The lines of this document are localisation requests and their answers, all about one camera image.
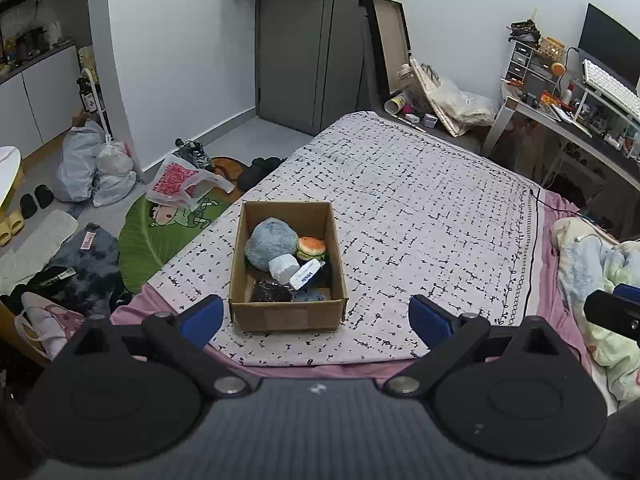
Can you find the orange ball lamp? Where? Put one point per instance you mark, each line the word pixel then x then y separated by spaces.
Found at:
pixel 558 69

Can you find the small woven basket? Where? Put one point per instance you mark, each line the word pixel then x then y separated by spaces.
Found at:
pixel 551 48

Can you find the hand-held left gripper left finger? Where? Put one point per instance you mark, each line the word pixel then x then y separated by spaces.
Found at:
pixel 202 317

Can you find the white bottle red cap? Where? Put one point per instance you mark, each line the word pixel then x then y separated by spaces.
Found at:
pixel 567 94

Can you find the pastel printed quilt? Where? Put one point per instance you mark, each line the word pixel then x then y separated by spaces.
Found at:
pixel 590 270

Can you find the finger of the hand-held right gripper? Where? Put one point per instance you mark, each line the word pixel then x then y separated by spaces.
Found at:
pixel 612 310

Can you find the yellow slippers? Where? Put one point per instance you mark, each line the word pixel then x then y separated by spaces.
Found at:
pixel 10 227

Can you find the grey plastic bag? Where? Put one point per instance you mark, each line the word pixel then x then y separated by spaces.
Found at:
pixel 75 160

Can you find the white cloth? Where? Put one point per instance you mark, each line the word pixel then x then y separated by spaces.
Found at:
pixel 282 267

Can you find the grey kitchen cabinet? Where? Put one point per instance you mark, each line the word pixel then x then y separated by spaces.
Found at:
pixel 35 95

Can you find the black eye mask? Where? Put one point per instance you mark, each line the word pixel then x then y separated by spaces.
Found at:
pixel 326 275

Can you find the green leaf rug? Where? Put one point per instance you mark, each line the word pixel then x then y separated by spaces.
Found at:
pixel 145 240

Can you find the black clothing pile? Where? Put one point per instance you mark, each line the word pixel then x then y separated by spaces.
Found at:
pixel 25 287

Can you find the white paper cup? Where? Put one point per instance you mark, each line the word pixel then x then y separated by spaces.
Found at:
pixel 397 103

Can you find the black sneakers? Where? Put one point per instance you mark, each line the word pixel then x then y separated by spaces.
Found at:
pixel 192 152

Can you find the white-legged desk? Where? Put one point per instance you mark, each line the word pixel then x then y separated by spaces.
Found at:
pixel 590 142

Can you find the small lilac box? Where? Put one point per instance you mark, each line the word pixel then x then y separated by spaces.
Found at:
pixel 430 120

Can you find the burger plush toy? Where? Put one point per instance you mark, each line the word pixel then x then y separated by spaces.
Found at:
pixel 311 247

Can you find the white plastic bag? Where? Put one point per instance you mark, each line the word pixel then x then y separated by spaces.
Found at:
pixel 116 177

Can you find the flat cardboard box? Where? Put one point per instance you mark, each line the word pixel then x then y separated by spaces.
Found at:
pixel 392 45

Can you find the black slide sandal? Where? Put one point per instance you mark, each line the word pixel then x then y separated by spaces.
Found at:
pixel 27 206
pixel 44 196

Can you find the grey door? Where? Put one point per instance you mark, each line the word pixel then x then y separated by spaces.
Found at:
pixel 300 60

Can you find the blue-grey plush ball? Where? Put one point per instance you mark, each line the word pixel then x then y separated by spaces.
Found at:
pixel 270 245

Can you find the pink cartoon tote bag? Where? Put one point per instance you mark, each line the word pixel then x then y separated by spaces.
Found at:
pixel 42 320

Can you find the cardboard box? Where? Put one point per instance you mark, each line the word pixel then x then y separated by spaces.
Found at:
pixel 280 317
pixel 392 45

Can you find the dark tie-dye cloth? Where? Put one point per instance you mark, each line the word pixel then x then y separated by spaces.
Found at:
pixel 90 275

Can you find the white floor mat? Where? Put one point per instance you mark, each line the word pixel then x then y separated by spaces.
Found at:
pixel 35 245

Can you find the blue cloth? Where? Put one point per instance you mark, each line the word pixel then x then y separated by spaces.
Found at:
pixel 307 296

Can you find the black slippers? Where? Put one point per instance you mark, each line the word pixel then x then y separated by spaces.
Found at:
pixel 257 170

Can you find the dark bottle white label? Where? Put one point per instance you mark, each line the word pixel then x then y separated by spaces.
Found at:
pixel 88 101

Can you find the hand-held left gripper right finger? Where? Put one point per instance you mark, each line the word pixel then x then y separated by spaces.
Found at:
pixel 430 317

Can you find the white round table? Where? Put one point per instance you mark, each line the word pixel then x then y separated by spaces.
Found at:
pixel 7 170

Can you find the white keyboard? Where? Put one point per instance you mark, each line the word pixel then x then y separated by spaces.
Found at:
pixel 610 85

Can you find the white blue tube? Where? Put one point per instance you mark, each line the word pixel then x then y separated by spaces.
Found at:
pixel 305 275

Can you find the dark shiny packet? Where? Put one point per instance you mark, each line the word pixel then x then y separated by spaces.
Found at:
pixel 270 291

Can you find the black computer monitor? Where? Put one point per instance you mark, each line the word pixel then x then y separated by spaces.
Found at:
pixel 605 40

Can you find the grey desktop drawer organizer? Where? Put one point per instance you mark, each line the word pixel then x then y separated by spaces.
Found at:
pixel 522 62

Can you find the pink-printed plastic bag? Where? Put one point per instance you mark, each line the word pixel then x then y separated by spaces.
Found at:
pixel 175 185

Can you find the black-patterned white blanket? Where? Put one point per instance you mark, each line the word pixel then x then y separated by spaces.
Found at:
pixel 425 200

